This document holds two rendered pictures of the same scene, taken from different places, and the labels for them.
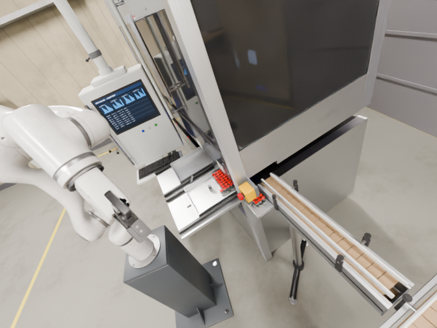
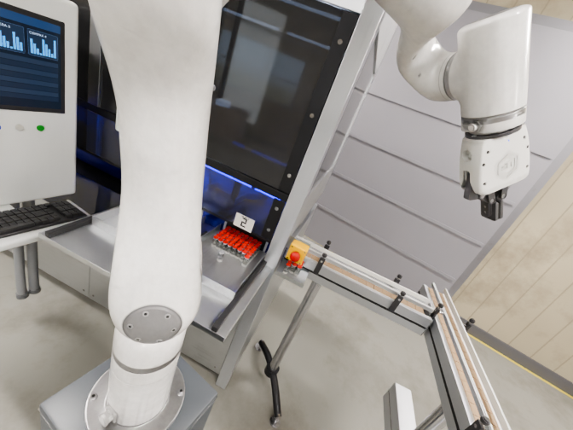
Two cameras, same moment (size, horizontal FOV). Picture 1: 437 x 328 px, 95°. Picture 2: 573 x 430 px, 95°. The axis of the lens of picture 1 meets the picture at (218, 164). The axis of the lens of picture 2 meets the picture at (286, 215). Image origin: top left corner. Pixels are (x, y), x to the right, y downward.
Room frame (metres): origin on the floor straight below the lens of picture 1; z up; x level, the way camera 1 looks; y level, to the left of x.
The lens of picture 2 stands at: (0.43, 0.83, 1.55)
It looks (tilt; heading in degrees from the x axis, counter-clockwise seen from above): 24 degrees down; 291
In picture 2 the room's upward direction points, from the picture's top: 22 degrees clockwise
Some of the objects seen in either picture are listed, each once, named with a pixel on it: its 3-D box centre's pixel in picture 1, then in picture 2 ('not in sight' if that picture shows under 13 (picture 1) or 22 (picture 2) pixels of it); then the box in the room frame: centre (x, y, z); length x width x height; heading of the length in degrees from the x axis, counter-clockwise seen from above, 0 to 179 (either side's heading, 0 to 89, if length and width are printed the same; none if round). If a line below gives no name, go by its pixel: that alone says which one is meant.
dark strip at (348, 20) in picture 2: (207, 118); (300, 145); (0.81, -0.03, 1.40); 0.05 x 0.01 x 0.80; 13
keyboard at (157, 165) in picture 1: (158, 164); (14, 220); (1.52, 0.49, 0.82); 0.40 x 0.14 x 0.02; 95
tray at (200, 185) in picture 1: (214, 187); (225, 255); (0.90, 0.08, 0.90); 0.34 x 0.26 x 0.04; 103
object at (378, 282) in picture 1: (313, 222); (355, 278); (0.43, -0.29, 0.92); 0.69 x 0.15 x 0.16; 13
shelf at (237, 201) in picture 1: (196, 181); (177, 250); (1.05, 0.19, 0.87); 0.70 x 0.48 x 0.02; 13
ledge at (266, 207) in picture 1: (261, 202); (293, 270); (0.67, -0.13, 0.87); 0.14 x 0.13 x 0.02; 103
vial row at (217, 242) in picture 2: (219, 183); (231, 249); (0.90, 0.04, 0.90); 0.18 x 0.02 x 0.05; 13
